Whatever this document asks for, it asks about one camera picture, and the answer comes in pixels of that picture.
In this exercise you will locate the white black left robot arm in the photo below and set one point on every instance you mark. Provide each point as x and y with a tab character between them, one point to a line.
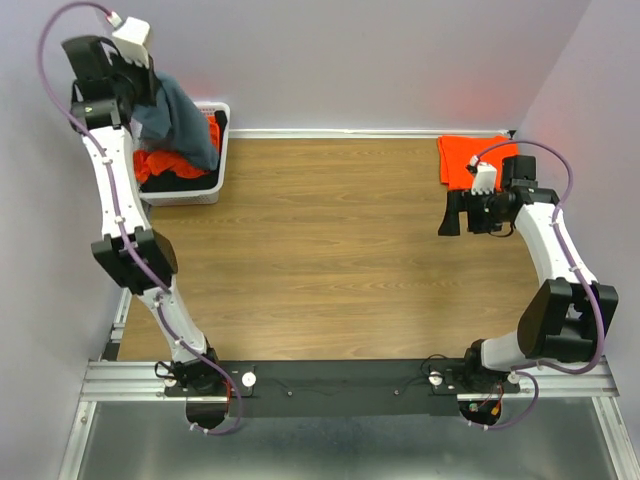
105	92

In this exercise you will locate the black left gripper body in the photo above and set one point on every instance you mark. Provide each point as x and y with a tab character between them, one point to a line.
138	78

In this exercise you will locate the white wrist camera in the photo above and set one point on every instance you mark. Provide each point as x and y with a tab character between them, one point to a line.
484	176
132	38

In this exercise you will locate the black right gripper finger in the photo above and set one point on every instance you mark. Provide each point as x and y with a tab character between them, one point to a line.
458	205
449	224

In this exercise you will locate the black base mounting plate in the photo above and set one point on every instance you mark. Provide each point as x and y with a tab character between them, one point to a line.
219	397

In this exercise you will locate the folded orange t shirt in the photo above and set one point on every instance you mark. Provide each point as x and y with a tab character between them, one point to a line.
456	152

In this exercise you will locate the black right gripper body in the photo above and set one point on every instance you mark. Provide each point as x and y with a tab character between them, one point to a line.
484	213

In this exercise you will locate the black t shirt in basket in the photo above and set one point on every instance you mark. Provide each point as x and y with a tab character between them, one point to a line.
169	181

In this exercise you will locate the blue grey t shirt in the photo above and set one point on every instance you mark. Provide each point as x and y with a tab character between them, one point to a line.
174	124

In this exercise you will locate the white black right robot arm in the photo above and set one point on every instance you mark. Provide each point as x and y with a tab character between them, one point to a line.
565	324

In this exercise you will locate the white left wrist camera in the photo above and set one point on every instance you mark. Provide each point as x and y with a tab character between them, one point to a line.
132	38

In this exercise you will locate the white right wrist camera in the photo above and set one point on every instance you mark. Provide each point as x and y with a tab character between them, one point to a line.
484	176

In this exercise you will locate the white plastic laundry basket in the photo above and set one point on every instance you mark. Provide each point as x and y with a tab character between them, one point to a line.
203	196

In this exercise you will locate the aluminium extrusion rail frame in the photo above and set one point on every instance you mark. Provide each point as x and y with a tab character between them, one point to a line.
327	250

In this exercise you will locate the crumpled orange t shirt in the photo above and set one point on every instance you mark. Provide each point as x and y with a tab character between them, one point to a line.
154	163

